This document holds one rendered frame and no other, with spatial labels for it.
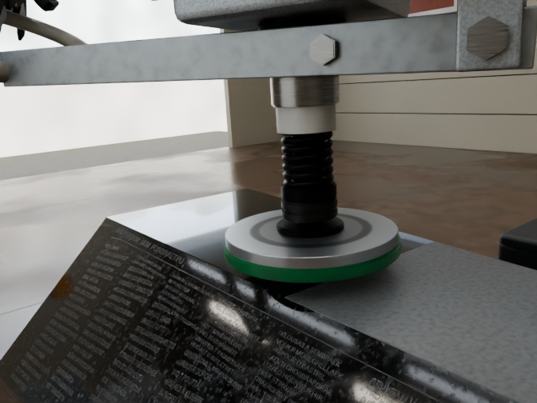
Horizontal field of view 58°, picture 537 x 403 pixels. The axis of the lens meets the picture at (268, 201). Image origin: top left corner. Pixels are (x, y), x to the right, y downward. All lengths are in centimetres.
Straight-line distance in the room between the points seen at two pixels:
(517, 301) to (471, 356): 13
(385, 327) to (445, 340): 6
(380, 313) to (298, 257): 10
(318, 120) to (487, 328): 27
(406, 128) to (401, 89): 60
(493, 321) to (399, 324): 9
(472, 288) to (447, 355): 15
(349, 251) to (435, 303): 11
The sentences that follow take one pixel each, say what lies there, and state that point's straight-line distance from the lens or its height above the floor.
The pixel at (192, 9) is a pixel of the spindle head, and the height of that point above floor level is 113.
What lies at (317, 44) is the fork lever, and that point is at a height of 109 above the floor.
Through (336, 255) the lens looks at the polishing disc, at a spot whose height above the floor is 88.
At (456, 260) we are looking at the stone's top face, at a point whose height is 82.
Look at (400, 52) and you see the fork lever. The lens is 49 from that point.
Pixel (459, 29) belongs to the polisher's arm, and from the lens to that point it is 46.
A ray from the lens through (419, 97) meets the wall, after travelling 789.
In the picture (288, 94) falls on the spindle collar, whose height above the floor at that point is 105.
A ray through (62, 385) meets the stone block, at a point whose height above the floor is 64.
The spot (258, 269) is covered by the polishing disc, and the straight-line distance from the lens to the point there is 53.
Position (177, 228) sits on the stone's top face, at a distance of 87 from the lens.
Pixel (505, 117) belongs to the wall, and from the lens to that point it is 725.
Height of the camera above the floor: 106
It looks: 13 degrees down
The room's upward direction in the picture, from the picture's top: 3 degrees counter-clockwise
